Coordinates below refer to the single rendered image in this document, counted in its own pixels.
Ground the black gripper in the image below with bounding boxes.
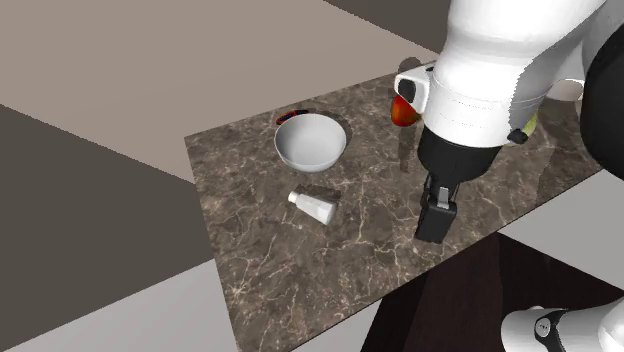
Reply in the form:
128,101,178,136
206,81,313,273
414,124,504,245

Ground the red apple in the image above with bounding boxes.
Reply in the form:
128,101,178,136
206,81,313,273
390,95,422,128

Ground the white bowl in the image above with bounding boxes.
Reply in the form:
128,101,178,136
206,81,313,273
273,113,348,174

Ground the dark robot stand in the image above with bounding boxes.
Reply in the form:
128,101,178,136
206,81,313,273
360,232,624,352

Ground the white salt shaker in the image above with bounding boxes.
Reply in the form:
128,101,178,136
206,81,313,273
287,189,339,226

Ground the white round container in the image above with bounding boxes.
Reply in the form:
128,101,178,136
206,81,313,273
549,77,585,103

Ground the red and blue flat object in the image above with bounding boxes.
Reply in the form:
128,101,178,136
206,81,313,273
275,109,311,126

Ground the yellow-green object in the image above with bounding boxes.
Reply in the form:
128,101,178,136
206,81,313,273
522,113,538,141

